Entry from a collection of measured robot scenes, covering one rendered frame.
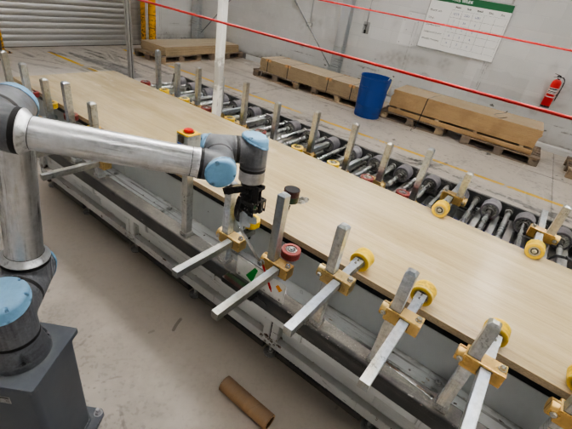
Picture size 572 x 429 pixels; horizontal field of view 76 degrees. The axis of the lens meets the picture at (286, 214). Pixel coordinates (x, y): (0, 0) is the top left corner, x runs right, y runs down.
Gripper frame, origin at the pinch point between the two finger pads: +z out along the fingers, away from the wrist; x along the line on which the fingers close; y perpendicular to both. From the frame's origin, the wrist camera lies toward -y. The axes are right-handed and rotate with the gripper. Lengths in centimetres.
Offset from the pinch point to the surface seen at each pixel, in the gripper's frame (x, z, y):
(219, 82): 103, -15, -119
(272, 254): 6.1, 9.7, 11.9
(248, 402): -3, 92, 18
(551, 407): 6, 5, 107
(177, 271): -23.1, 14.6, -8.6
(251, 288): -10.3, 14.0, 16.0
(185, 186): 5.9, 2.2, -38.7
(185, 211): 5.9, 14.9, -38.6
